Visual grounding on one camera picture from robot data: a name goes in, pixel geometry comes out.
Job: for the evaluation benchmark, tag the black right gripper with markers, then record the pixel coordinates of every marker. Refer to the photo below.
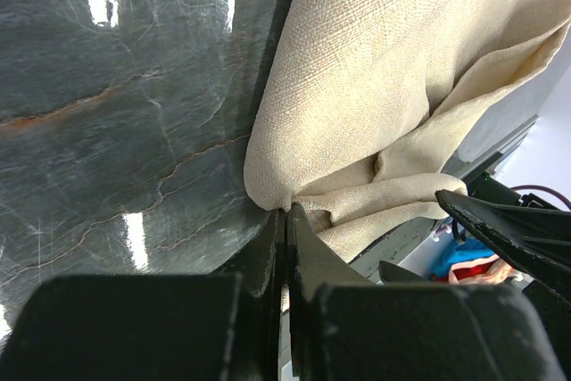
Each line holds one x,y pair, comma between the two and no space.
524,229

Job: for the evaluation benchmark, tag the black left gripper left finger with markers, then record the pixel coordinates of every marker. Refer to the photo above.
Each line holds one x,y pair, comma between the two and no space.
259,267

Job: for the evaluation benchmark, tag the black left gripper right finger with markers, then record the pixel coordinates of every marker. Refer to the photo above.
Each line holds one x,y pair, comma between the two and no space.
310,265

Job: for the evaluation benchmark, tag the beige cloth napkin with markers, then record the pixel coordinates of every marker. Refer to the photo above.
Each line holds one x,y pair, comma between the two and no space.
367,100

